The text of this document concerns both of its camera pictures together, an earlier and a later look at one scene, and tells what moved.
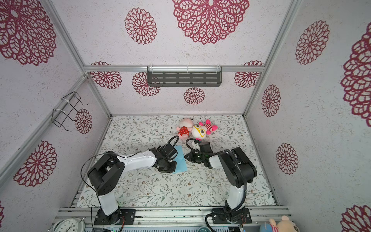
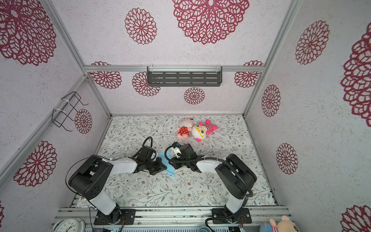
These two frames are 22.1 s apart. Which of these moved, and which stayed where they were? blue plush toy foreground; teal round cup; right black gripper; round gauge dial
Moved: right black gripper
Stayed: teal round cup; blue plush toy foreground; round gauge dial
